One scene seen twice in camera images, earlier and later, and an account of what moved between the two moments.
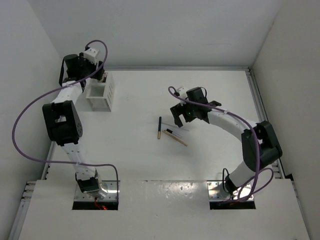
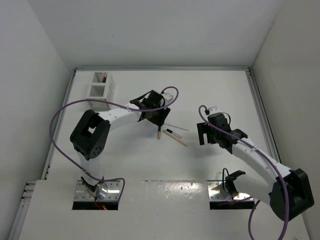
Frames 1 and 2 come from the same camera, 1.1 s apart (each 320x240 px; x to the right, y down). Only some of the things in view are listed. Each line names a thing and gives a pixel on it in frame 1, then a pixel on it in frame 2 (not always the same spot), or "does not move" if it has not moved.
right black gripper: (178, 110) → (203, 128)
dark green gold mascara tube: (159, 128) does not move
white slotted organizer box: (100, 94) does not move
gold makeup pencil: (174, 137) does not move
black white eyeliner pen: (173, 133) does not move
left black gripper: (81, 60) → (159, 119)
